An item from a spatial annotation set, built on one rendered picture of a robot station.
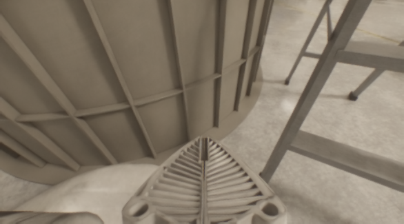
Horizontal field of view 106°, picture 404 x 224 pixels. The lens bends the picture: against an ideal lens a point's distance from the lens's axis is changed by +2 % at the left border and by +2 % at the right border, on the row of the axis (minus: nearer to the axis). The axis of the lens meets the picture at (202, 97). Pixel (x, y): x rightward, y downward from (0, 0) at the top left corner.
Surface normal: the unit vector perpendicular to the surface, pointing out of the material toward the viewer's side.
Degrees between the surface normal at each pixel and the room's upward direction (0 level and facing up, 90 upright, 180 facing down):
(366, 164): 0
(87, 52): 90
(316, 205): 0
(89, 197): 69
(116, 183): 0
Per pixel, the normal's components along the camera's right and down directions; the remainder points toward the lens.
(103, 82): 0.26, 0.62
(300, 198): -0.03, -0.76
